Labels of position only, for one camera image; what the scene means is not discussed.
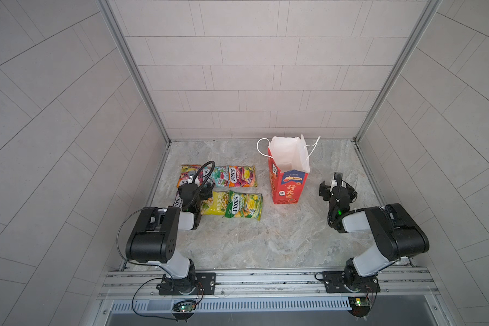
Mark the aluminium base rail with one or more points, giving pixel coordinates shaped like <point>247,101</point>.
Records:
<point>270,282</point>

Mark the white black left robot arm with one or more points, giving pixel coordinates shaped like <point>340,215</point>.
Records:
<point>153,242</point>

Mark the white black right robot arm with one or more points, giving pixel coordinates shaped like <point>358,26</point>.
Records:
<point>396,236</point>

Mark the red paper gift bag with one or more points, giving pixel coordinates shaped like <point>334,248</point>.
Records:
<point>289,166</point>

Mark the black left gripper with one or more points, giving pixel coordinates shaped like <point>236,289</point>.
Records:
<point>205,192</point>

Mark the aluminium corner post left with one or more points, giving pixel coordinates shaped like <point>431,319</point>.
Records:
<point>120,40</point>

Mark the left green circuit board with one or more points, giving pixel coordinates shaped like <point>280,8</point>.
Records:
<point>185,306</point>

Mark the green circuit board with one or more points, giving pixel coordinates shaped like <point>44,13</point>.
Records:
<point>360,306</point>
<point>185,306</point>

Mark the orange snack packet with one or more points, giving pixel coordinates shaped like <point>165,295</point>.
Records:
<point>242,176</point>

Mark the aluminium corner post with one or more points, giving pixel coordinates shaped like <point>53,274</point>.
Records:
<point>120,40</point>
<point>417,32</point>

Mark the red orange Fox's candy bag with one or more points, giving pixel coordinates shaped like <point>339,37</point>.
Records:
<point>185,168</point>

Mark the right green circuit board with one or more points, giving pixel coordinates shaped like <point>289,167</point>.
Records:
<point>360,306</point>

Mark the green Fox's candy bag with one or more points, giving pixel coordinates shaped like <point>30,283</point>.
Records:
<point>241,205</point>

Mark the purple snack packet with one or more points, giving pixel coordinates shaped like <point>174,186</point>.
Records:
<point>178,202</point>

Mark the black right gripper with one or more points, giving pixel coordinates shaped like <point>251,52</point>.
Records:
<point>327,189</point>

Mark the teal snack packet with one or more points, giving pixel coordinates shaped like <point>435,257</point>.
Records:
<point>220,176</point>

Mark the yellow green snack packet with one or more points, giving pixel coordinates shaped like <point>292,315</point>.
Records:
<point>216,205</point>

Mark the aluminium corner post right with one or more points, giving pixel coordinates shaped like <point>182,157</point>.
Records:
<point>417,32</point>

